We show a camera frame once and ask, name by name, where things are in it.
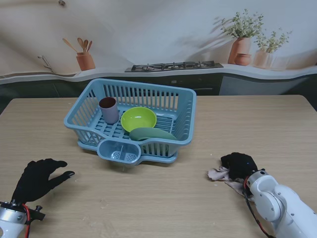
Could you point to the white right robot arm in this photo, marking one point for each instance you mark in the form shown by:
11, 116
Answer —
280, 205

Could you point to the printed kitchen backdrop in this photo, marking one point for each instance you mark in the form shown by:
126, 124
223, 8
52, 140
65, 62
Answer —
158, 37

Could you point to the beige wiping cloth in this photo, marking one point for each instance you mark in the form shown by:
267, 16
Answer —
219, 173

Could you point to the pale green plate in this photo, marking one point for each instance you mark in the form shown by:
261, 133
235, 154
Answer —
153, 135

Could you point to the lime green bowl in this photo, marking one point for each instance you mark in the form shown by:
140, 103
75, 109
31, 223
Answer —
138, 119

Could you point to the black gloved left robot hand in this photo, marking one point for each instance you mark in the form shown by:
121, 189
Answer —
37, 181

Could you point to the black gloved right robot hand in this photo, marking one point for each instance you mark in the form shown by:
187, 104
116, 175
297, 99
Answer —
239, 164

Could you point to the blue plastic dish rack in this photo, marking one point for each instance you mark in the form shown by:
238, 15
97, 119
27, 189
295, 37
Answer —
168, 119

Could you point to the purple plastic cup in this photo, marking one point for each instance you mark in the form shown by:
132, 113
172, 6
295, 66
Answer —
110, 111

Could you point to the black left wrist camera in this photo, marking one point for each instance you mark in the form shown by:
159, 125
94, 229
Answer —
37, 214

